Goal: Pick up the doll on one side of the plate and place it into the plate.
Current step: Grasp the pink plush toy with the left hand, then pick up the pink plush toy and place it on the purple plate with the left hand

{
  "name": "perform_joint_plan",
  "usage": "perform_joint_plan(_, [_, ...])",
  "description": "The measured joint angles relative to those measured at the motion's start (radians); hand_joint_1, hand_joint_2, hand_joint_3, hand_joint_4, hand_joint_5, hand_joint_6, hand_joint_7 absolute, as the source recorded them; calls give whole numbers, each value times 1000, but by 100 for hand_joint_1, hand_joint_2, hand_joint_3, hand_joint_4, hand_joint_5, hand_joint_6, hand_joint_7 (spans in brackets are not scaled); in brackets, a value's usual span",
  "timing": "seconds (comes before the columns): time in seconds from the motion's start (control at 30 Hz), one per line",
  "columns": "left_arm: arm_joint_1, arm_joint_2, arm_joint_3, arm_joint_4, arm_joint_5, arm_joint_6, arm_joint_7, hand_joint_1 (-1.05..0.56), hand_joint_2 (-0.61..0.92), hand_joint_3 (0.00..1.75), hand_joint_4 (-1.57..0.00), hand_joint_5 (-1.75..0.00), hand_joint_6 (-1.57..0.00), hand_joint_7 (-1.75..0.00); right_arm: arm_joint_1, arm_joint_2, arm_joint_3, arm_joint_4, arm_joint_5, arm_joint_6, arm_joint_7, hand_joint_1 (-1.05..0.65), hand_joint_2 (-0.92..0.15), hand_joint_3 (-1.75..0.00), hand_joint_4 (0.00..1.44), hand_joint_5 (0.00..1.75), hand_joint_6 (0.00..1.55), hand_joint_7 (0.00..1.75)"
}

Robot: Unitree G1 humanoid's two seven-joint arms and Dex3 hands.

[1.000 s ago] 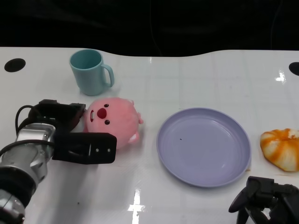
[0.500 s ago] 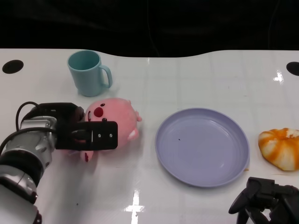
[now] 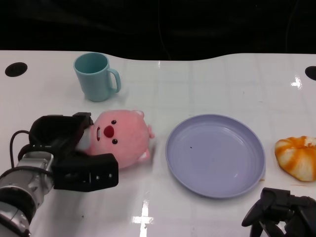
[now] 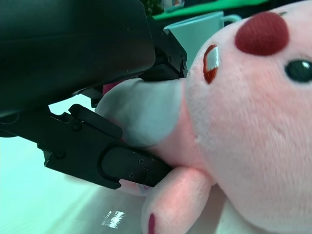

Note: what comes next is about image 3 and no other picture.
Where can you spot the black backdrop cloth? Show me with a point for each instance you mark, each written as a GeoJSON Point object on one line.
{"type": "Point", "coordinates": [98, 24]}

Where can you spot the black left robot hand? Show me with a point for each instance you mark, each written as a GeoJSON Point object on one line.
{"type": "Point", "coordinates": [84, 172]}

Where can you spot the teal plastic mug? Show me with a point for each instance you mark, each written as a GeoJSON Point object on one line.
{"type": "Point", "coordinates": [96, 85]}

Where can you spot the orange striped bread bun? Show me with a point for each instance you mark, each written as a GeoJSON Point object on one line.
{"type": "Point", "coordinates": [296, 160]}

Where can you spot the pink plush beaver doll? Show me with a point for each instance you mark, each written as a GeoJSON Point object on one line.
{"type": "Point", "coordinates": [128, 138]}

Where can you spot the lavender plastic plate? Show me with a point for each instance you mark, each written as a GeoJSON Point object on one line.
{"type": "Point", "coordinates": [214, 158]}

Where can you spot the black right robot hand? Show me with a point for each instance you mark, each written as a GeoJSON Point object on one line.
{"type": "Point", "coordinates": [288, 209]}

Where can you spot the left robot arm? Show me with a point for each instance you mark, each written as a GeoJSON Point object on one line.
{"type": "Point", "coordinates": [17, 192]}

